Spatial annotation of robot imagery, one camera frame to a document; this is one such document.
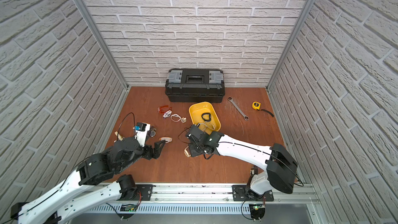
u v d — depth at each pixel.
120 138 0.89
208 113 1.01
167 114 1.01
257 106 1.06
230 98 1.13
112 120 1.05
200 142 0.59
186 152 0.76
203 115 1.02
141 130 0.57
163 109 1.05
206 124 0.97
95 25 0.86
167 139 0.92
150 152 0.59
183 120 0.99
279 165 0.41
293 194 0.42
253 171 0.76
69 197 0.44
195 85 0.99
